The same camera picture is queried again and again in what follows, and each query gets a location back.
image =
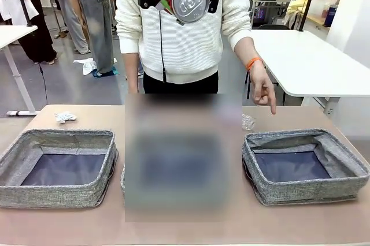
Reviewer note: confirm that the crushed red cola can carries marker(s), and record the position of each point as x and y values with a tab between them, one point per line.
189	3

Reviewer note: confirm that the clear plastic water bottle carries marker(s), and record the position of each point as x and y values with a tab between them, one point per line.
249	122

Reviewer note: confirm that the white paper wad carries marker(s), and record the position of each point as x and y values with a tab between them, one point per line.
66	117

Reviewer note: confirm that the person's right forearm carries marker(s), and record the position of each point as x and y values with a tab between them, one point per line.
131	70

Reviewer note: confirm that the person's left forearm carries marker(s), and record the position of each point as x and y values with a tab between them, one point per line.
245	49

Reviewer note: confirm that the person's left hand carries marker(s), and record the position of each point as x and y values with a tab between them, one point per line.
260	84

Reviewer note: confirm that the person in white sweater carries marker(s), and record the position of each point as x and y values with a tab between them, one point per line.
185	46

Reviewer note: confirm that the bystander in faded jeans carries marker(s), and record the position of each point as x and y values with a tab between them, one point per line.
99	26

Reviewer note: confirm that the bystander in light trousers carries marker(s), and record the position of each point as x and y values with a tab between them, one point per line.
72	20

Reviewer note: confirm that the yellow cloth garment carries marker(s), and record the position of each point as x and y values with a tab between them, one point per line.
300	3

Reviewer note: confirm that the blue floor mat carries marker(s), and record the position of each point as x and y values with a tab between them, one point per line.
111	71

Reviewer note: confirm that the white cloth garment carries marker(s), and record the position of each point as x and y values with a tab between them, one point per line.
86	65

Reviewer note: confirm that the translucent plastic storage box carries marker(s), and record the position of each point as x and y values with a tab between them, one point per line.
318	6

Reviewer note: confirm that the large white table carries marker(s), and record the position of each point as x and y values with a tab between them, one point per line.
303	61

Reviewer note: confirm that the dark blue bottle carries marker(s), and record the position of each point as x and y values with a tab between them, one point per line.
330	15

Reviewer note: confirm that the bystander in black trousers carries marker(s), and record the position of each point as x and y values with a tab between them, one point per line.
37	35

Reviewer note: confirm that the grey fabric storage basket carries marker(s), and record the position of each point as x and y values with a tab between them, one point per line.
303	191
57	197
173	199

